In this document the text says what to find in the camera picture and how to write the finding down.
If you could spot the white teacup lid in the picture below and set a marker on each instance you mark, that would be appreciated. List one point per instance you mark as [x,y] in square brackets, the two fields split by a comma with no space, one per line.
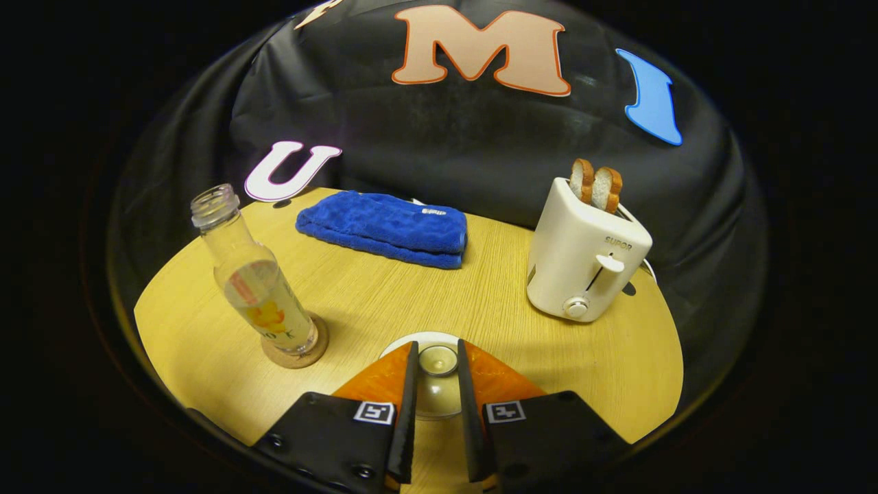
[437,384]

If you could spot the clear plastic water bottle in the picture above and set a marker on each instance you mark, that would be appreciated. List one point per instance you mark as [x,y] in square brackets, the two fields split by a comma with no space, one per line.
[260,288]

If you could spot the white toaster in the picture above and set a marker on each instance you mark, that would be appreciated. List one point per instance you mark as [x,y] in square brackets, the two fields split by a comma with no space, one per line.
[576,254]

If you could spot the black backdrop cloth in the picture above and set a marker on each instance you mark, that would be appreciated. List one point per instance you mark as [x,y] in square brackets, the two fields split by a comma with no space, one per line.
[466,137]

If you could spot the round cork coaster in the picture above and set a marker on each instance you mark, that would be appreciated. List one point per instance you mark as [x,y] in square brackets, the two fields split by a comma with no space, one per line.
[312,353]

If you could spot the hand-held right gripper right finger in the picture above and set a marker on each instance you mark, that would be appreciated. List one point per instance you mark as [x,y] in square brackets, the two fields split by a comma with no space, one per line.
[470,412]

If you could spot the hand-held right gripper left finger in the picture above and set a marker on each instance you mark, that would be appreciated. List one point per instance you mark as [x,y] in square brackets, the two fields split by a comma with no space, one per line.
[408,412]

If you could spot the blue folded towel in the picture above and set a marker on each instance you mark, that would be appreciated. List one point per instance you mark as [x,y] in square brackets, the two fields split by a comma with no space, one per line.
[391,230]

